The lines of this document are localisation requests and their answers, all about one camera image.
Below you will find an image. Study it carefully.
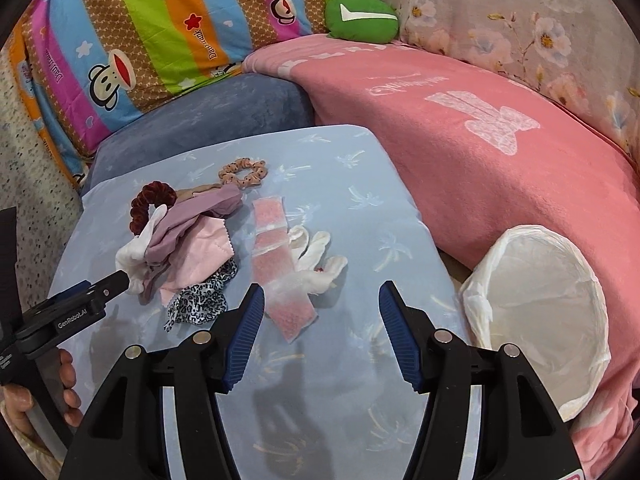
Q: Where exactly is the blue-grey velvet cushion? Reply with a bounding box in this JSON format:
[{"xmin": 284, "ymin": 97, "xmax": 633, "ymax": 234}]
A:
[{"xmin": 90, "ymin": 72, "xmax": 316, "ymax": 191}]

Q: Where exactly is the leopard print cloth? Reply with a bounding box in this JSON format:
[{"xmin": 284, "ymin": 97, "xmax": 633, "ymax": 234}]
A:
[{"xmin": 164, "ymin": 260, "xmax": 238, "ymax": 333}]

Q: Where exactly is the floral blanket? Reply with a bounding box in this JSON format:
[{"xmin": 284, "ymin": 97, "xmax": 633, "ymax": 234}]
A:
[{"xmin": 337, "ymin": 0, "xmax": 640, "ymax": 161}]

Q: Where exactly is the light blue palm-print pillow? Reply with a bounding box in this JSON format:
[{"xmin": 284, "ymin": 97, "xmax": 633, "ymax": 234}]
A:
[{"xmin": 47, "ymin": 125, "xmax": 481, "ymax": 480}]

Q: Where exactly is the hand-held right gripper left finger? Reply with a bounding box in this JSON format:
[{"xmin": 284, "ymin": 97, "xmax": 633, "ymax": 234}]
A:
[{"xmin": 59, "ymin": 282, "xmax": 266, "ymax": 480}]

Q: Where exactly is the pink face mask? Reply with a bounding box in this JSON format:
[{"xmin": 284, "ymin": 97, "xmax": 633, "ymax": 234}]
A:
[{"xmin": 160, "ymin": 217, "xmax": 235, "ymax": 298}]

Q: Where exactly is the mauve cloth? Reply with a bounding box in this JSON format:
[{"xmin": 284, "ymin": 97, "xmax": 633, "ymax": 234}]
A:
[{"xmin": 137, "ymin": 185, "xmax": 243, "ymax": 306}]

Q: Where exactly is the white satin cloth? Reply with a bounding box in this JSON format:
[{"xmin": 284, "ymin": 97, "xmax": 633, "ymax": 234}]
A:
[{"xmin": 285, "ymin": 225, "xmax": 349, "ymax": 296}]

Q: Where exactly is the striped monkey-print pillow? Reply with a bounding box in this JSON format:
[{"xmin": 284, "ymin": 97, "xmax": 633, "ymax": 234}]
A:
[{"xmin": 10, "ymin": 0, "xmax": 343, "ymax": 188}]

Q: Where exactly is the dark red velvet scrunchie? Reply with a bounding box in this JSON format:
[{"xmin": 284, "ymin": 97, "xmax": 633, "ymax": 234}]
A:
[{"xmin": 131, "ymin": 181, "xmax": 178, "ymax": 236}]

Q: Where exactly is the person's left hand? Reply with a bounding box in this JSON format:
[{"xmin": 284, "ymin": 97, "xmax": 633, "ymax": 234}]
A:
[{"xmin": 0, "ymin": 349, "xmax": 83, "ymax": 441}]

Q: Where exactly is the pink plastic wrapper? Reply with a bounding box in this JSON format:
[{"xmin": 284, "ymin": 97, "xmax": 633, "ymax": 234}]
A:
[{"xmin": 250, "ymin": 196, "xmax": 319, "ymax": 345}]

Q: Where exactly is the white lined waste bin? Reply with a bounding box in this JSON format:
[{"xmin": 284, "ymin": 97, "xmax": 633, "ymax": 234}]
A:
[{"xmin": 459, "ymin": 224, "xmax": 613, "ymax": 423}]

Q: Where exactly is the pink blanket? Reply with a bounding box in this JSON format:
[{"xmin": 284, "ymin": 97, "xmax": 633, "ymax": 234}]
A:
[{"xmin": 242, "ymin": 40, "xmax": 640, "ymax": 466}]

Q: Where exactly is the beige speckled bedsheet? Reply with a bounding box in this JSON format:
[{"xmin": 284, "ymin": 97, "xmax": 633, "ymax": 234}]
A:
[{"xmin": 0, "ymin": 40, "xmax": 86, "ymax": 301}]

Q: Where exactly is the peach spotted scrunchie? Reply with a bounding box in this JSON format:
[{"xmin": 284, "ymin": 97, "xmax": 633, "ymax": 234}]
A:
[{"xmin": 218, "ymin": 158, "xmax": 268, "ymax": 191}]

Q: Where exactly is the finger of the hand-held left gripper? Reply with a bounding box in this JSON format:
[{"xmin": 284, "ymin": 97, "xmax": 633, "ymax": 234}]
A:
[{"xmin": 47, "ymin": 270, "xmax": 132, "ymax": 311}]

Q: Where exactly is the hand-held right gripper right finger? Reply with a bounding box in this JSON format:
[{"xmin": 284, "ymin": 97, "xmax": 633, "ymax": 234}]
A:
[{"xmin": 377, "ymin": 280, "xmax": 583, "ymax": 480}]

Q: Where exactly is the green plush cushion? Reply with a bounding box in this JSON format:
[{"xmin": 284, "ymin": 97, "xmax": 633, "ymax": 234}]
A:
[{"xmin": 325, "ymin": 0, "xmax": 399, "ymax": 43}]

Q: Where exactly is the tan cloth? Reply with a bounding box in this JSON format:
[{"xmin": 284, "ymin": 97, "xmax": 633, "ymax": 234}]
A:
[{"xmin": 172, "ymin": 184, "xmax": 223, "ymax": 201}]

